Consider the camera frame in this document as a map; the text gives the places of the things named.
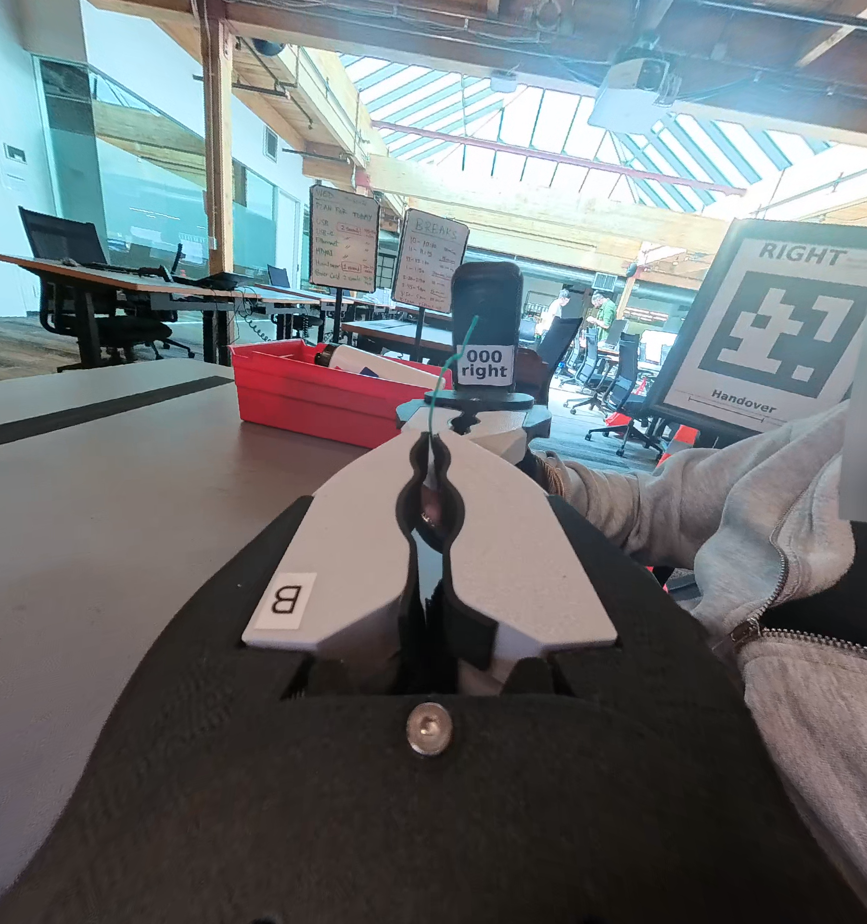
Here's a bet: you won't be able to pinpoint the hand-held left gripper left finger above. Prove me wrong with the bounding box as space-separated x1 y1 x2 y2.
242 435 434 676

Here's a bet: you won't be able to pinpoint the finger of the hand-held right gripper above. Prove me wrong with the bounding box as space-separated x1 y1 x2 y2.
470 415 530 464
401 413 472 440

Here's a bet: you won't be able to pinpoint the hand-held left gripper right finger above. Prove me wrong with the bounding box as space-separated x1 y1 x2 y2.
433 434 620 693

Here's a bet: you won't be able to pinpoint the thin green cord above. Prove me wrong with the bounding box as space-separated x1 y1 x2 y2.
425 315 482 470

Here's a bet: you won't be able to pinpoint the red plastic bin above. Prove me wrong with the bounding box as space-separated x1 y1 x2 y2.
229 341 455 450

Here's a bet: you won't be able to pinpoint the person's right forearm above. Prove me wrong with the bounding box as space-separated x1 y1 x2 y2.
560 400 849 575

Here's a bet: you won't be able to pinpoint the white desk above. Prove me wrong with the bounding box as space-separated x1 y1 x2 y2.
0 359 236 452

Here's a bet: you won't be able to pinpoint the whiteboard with red notes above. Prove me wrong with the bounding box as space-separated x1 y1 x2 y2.
392 209 472 362
308 184 383 346

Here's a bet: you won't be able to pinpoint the white bottle black cap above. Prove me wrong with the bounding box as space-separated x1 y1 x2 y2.
315 343 443 394

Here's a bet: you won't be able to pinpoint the black office chair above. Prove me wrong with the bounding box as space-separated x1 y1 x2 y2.
536 316 585 405
17 205 195 363
585 335 667 457

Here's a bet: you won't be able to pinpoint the wooden table black legs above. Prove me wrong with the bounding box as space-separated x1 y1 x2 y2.
340 318 456 362
0 253 261 372

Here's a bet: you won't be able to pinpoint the black white sign board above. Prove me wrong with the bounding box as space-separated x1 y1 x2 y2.
649 218 867 437

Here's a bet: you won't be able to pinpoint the white ceiling projector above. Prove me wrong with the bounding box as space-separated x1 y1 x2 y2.
587 47 686 136

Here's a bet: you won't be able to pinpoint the person's grey hoodie torso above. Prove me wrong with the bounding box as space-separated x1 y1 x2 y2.
693 404 867 924

